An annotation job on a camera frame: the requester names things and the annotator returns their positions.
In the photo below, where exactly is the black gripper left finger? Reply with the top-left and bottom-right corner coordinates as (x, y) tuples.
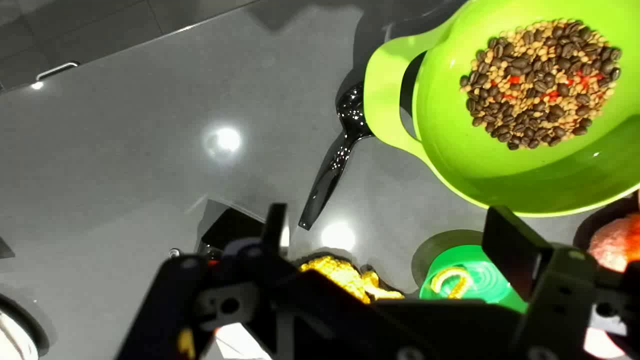
(198, 200), (293, 260)

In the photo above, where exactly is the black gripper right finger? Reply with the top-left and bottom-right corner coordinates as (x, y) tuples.
(482, 204), (557, 302)

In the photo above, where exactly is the green bowl with handles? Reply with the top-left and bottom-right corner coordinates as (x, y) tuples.
(363, 0), (640, 221)

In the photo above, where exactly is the coffee beans and grains pile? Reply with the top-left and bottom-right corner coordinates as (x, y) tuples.
(458, 19), (624, 152)

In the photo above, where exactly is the small green bowl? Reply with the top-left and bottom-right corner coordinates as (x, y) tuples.
(418, 242), (530, 316)

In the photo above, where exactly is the black plastic spoon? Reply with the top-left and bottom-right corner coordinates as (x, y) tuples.
(296, 69), (376, 233)

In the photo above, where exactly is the yellow mesh cloth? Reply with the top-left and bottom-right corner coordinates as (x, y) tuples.
(299, 252), (407, 306)

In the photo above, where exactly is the pink toy meat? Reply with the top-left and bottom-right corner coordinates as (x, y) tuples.
(587, 212), (640, 277)

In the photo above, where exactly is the dark wood counter cabinet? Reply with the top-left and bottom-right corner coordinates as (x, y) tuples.
(0, 0), (256, 94)

